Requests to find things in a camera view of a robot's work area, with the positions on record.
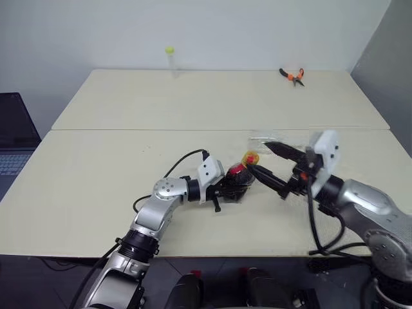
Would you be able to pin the clear plastic bag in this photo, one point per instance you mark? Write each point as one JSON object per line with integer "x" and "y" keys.
{"x": 257, "y": 141}

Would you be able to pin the dark rounded shape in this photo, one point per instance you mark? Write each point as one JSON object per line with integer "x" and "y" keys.
{"x": 190, "y": 289}
{"x": 267, "y": 289}

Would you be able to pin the orange black pliers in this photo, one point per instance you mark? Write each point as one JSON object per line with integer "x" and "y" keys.
{"x": 293, "y": 77}

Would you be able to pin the dark open laptop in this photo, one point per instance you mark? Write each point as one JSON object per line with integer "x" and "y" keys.
{"x": 13, "y": 128}

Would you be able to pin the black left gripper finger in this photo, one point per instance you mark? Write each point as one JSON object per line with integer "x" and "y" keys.
{"x": 234, "y": 195}
{"x": 228, "y": 176}

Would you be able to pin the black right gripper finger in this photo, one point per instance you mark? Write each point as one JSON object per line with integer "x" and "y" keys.
{"x": 284, "y": 150}
{"x": 268, "y": 179}

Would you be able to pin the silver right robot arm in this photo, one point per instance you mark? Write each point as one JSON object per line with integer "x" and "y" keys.
{"x": 363, "y": 199}

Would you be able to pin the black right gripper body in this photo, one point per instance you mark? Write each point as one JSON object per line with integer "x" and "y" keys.
{"x": 301, "y": 180}

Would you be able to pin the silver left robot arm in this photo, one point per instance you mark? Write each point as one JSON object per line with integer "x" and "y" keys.
{"x": 161, "y": 190}

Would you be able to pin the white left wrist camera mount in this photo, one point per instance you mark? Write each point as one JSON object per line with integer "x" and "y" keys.
{"x": 209, "y": 169}

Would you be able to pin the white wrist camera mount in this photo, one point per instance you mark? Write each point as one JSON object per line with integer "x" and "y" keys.
{"x": 209, "y": 169}
{"x": 326, "y": 151}

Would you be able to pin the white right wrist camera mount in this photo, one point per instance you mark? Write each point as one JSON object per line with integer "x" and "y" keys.
{"x": 326, "y": 151}

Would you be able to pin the clear tube with green ball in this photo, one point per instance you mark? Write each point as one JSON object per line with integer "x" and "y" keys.
{"x": 170, "y": 61}

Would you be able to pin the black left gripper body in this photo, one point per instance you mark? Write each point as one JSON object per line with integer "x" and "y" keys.
{"x": 212, "y": 192}

